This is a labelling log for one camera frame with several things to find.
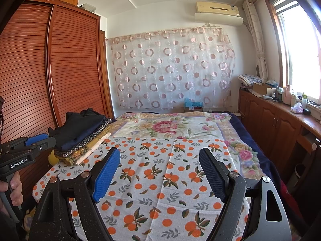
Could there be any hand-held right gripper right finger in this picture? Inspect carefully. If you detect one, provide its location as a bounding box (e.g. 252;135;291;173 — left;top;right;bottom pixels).
199;148;292;241

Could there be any beige window curtain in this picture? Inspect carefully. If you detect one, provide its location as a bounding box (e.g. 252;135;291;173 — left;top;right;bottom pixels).
242;0;269;83

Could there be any navy blanket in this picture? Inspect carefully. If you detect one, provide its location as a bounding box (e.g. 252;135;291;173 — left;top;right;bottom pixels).
229;113;282;181

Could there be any folded patterned cloth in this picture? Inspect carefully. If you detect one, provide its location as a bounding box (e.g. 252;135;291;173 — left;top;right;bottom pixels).
238;74;262;89

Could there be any black printed t-shirt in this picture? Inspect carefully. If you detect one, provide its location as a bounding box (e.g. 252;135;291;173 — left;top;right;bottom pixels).
48;108;106;147

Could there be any grey trash bin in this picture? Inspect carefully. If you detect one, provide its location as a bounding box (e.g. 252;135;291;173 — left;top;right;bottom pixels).
294;164;305;185

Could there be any navy folded cloth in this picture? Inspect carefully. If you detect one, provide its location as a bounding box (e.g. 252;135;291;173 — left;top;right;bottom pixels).
54;124;108;152

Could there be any red cloth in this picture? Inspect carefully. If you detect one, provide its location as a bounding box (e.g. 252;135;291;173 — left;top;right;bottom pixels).
279;181;304;221

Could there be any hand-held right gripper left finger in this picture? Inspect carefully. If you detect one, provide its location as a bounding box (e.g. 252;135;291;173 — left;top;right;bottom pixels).
28;147;121;241

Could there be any window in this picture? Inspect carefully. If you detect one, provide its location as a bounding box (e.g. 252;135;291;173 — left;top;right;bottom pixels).
266;0;321;103

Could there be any wooden side cabinet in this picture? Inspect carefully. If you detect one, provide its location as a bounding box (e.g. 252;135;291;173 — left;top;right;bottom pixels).
238;88;321;181

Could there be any person's left hand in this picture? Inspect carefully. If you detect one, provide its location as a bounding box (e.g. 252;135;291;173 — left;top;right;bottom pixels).
0;173;23;214

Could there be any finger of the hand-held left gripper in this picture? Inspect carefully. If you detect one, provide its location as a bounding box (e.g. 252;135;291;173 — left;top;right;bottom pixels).
0;133;50;153
11;137;56;156

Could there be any sheer circle pattern curtain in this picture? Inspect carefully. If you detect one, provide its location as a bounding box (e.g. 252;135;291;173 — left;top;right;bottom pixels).
107;26;236;111

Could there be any cream folded cloth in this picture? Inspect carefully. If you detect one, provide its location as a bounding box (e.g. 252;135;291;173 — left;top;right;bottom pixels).
66;133;112;166

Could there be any wall air conditioner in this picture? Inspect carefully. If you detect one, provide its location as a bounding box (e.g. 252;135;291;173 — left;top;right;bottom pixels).
194;1;244;26

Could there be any wooden slatted wardrobe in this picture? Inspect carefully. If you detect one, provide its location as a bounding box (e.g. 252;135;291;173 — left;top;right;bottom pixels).
0;0;114;199

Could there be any blue tissue pack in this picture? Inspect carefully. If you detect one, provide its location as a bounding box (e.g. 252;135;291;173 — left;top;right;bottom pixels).
184;98;204;109

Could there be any pink bottle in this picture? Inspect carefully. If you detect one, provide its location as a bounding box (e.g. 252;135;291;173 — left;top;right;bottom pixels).
283;85;293;105

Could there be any cardboard box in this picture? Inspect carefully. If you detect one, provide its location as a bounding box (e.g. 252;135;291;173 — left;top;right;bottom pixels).
252;82;275;96

